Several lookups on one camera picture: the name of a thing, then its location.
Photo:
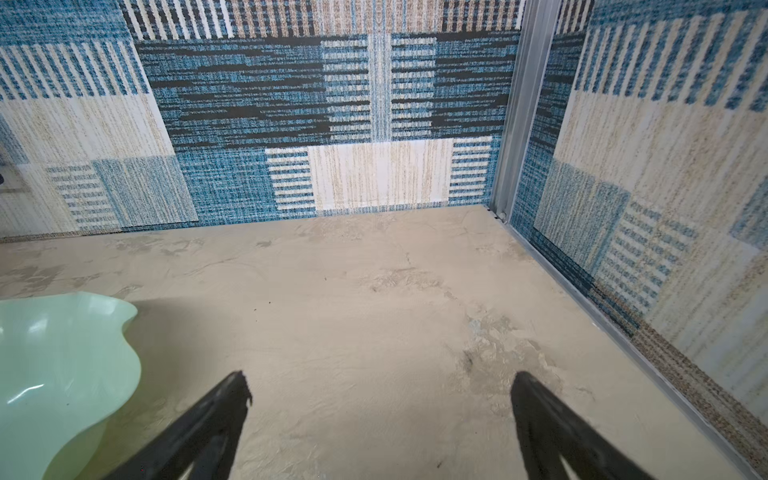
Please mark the pale green wavy fruit bowl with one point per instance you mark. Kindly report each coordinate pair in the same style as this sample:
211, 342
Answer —
66, 369

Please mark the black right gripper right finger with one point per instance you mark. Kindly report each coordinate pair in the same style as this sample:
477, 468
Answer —
554, 439

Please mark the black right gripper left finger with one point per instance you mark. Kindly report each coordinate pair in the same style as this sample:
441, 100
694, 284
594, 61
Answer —
200, 444

